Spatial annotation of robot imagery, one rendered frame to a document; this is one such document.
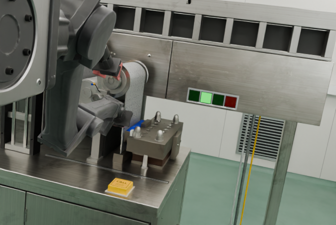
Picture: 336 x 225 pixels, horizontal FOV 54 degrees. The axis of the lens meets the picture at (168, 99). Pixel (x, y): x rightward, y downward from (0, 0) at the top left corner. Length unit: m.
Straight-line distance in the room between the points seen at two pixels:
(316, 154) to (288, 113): 2.59
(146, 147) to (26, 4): 1.09
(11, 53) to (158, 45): 1.38
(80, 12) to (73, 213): 0.98
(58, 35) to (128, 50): 1.34
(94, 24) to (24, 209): 1.08
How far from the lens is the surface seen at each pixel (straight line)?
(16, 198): 1.44
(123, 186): 1.21
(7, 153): 1.53
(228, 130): 4.07
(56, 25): 0.37
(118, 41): 1.73
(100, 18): 0.45
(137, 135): 1.38
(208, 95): 1.62
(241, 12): 1.61
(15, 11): 0.31
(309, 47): 1.70
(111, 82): 1.37
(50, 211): 1.38
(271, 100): 1.63
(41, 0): 0.35
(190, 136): 4.15
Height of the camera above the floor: 1.47
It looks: 11 degrees down
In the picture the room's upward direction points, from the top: 8 degrees clockwise
